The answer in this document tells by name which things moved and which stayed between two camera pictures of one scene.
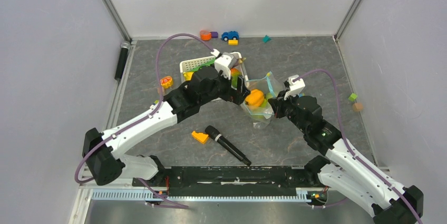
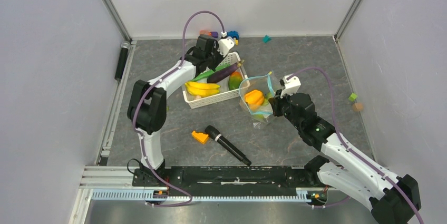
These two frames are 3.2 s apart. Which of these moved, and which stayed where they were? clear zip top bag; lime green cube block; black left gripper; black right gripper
Moved: black left gripper
Stayed: lime green cube block; black right gripper; clear zip top bag
